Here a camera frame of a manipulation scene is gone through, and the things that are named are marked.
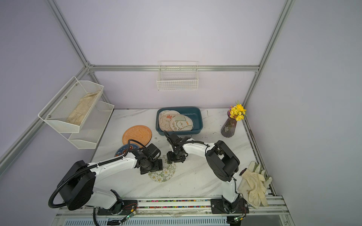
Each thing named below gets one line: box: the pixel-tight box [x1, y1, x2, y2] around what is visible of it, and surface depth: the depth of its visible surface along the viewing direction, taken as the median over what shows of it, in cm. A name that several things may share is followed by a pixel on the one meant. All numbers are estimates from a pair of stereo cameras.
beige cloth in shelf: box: [66, 90, 101, 126], surface depth 80 cm
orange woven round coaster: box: [122, 125, 153, 148], surface depth 106 cm
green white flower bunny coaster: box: [148, 154, 177, 183], surface depth 87 cm
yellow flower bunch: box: [228, 100, 247, 122], surface depth 87 cm
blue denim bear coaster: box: [114, 143, 140, 157], surface depth 97 cm
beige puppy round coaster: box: [170, 114, 194, 132], surface depth 110 cm
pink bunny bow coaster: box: [158, 113, 173, 132], surface depth 112 cm
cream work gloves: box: [241, 169, 268, 210], surface depth 79 cm
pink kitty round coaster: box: [159, 109, 181, 117], surface depth 115 cm
